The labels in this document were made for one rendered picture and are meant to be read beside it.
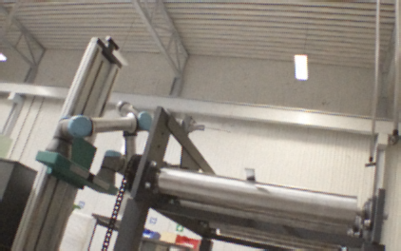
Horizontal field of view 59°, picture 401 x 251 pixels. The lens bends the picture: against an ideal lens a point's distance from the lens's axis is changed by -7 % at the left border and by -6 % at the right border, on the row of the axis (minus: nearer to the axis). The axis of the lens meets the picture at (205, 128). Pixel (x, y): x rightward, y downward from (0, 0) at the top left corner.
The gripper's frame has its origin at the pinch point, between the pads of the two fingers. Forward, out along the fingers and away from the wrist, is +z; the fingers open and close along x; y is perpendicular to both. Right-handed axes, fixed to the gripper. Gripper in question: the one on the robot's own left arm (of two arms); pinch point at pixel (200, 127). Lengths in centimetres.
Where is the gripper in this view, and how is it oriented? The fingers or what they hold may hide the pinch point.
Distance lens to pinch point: 254.1
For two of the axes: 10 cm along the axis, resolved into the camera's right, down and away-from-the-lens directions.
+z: 9.4, 1.2, -3.2
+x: 2.3, -9.1, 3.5
